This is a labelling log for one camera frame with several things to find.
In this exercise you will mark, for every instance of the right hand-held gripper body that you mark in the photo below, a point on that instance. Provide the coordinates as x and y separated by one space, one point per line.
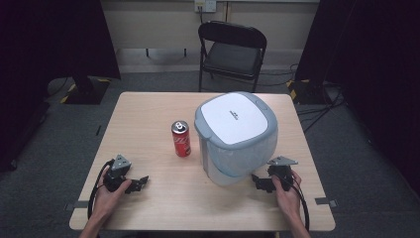
281 172

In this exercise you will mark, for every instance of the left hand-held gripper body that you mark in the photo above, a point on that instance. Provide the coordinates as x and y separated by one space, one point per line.
116 172

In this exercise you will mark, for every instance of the red soda can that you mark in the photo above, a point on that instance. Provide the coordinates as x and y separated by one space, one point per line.
182 142

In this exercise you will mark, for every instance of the person's right hand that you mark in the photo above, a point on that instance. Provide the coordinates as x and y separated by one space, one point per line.
288 198

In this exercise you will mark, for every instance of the person's left hand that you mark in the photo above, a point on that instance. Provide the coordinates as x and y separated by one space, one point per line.
107 201

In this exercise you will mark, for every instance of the translucent plastic bin liner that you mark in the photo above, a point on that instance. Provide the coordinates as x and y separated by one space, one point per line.
244 155

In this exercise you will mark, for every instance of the grey tape strip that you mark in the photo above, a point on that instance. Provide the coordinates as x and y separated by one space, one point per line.
326 201
77 205

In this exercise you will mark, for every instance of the black stand base striped tape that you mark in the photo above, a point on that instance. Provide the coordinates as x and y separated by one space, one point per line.
308 94
86 92

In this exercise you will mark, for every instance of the black folding chair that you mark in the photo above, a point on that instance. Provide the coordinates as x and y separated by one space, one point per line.
232 59

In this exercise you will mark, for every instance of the white wall socket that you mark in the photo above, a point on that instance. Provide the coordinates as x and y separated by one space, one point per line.
205 5

